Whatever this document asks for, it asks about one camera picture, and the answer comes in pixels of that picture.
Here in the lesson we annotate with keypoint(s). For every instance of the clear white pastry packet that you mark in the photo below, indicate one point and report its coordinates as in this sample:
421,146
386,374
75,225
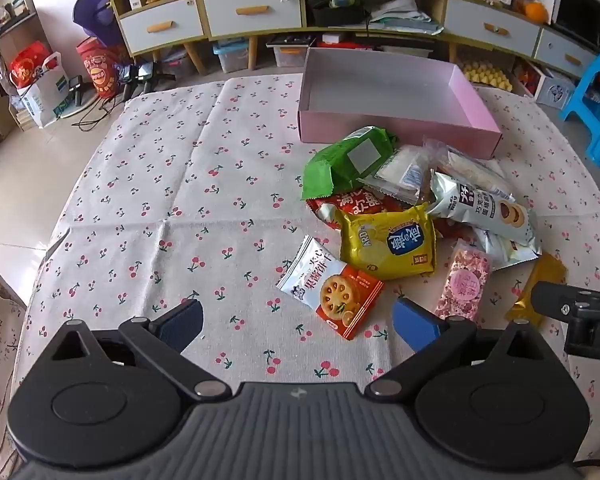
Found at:
400,172

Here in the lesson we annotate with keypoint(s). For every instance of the purple cap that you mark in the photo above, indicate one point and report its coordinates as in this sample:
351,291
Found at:
97,15

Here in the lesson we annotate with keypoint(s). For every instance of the yellow egg tray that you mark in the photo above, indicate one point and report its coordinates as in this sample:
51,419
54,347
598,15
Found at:
487,75

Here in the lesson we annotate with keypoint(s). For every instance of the pile of papers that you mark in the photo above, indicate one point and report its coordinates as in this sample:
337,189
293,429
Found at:
405,15

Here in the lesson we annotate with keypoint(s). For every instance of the red toy box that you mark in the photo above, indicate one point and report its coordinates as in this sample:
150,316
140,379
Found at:
527,77

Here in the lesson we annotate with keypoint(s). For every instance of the wooden bookshelf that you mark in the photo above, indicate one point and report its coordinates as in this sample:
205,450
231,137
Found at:
2,60

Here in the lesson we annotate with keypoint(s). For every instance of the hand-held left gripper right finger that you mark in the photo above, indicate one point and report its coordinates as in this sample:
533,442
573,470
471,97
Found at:
415,327

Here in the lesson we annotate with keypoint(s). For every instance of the silver cookie packet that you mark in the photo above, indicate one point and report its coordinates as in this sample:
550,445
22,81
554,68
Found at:
480,205
500,255

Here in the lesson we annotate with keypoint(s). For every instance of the red snack packet white print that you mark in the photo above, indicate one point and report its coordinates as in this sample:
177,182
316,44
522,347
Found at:
350,205

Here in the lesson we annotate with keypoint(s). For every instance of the red white flat box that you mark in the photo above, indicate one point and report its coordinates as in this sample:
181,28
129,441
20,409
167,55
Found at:
340,39

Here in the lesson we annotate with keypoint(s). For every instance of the clear long bread packet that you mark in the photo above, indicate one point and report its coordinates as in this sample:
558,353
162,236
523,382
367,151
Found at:
467,167

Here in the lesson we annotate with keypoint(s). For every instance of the orange fruit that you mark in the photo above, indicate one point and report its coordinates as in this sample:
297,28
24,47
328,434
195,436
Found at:
535,10

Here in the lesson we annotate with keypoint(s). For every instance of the white shopping bag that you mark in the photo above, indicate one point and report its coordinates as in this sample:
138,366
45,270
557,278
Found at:
42,102

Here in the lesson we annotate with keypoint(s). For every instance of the cherry print tablecloth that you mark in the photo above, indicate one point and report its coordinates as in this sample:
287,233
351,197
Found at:
180,185

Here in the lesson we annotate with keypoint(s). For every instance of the pink cardboard box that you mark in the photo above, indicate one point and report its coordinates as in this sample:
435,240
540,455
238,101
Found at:
380,80

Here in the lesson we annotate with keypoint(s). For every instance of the gold snack packet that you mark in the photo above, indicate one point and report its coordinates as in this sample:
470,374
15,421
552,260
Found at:
547,267

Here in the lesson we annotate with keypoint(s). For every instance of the black bag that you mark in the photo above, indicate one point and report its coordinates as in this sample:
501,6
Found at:
337,12

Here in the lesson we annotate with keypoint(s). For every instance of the red round gift bag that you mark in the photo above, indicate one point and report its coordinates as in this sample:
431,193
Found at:
100,70

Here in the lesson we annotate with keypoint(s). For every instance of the green snack packet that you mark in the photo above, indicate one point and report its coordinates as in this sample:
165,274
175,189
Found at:
335,165

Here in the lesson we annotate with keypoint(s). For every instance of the beige floral cushion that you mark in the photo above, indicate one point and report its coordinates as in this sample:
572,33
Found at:
0,350

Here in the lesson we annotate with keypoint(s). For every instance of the wooden cabinet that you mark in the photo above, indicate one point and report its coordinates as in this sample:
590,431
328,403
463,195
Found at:
111,5

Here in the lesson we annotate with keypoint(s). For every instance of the clear storage box white lid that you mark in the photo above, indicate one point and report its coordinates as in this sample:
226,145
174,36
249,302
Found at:
290,52

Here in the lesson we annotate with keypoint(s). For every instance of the pink floral snack packet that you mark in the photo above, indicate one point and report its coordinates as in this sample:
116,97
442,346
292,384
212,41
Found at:
462,280

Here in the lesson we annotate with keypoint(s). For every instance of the grey cabinet drawer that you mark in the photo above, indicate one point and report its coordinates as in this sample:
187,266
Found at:
280,10
145,15
550,45
465,20

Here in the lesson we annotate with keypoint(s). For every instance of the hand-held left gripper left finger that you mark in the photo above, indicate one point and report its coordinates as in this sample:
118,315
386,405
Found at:
182,327

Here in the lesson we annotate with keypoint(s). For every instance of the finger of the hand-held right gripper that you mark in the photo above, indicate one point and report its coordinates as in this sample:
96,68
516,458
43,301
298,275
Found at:
552,302

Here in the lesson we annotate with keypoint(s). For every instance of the black hand-held device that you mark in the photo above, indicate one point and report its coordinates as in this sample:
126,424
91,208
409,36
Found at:
76,90

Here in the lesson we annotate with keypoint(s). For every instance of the clear storage box blue lid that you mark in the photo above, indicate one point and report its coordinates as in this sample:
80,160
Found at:
232,57

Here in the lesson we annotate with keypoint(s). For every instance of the yellow snack packet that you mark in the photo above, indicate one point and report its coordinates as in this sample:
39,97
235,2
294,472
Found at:
385,245

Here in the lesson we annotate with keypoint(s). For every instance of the white printed carton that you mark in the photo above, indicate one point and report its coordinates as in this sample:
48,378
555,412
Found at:
555,90

